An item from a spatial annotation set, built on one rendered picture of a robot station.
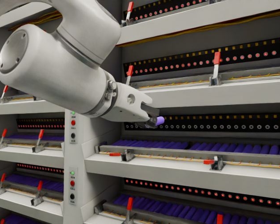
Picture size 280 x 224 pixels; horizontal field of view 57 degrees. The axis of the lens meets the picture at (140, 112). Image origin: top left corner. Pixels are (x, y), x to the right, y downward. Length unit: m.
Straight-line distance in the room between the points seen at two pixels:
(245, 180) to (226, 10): 0.39
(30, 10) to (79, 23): 0.87
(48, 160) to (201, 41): 0.68
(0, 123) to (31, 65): 1.17
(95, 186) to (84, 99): 0.57
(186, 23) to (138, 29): 0.15
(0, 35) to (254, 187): 1.35
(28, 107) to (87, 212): 0.48
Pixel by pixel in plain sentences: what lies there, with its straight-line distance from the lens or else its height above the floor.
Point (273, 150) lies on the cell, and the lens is 0.71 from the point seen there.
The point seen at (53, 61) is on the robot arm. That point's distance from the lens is 0.34.
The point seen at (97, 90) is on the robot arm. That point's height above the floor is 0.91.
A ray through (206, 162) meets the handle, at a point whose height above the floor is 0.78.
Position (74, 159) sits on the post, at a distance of 0.90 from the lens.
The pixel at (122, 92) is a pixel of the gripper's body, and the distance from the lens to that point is 0.43.
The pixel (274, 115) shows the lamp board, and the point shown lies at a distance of 0.77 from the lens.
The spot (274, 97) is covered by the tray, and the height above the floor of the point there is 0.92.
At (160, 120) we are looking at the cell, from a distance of 0.61.
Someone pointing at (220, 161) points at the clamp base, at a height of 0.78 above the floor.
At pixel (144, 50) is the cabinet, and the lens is 0.99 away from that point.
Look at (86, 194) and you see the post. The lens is 0.90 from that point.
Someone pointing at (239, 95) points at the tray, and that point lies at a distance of 0.63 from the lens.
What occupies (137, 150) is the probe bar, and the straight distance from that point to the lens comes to 0.79.
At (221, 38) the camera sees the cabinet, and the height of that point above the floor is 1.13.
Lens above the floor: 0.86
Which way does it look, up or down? 3 degrees up
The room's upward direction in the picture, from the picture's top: straight up
